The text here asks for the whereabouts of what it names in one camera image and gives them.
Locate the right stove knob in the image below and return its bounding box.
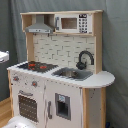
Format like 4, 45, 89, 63
32, 81, 38, 87

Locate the black toy faucet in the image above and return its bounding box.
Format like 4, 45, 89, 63
75, 50, 95, 71

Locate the wooden toy kitchen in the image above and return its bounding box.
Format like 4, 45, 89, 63
8, 10, 115, 128

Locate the toy microwave door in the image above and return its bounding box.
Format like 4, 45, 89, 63
55, 14, 78, 33

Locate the grey range hood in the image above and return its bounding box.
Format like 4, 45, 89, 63
25, 15, 53, 34

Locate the metal toy sink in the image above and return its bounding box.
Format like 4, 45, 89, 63
52, 67, 92, 81

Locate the grey backdrop curtain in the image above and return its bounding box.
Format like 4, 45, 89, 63
0, 0, 128, 128

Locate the cabinet door with dispenser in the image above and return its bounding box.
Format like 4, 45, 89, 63
46, 81, 82, 128

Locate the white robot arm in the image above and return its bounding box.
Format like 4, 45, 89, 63
0, 51, 36, 128

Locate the stove knob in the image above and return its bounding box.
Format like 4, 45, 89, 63
32, 81, 38, 87
13, 76, 19, 81

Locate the left stove knob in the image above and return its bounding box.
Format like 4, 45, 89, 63
13, 76, 19, 81

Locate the black stove top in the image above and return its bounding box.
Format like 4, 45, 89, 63
20, 61, 56, 73

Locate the white oven door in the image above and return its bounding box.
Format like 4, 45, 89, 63
12, 82, 44, 128

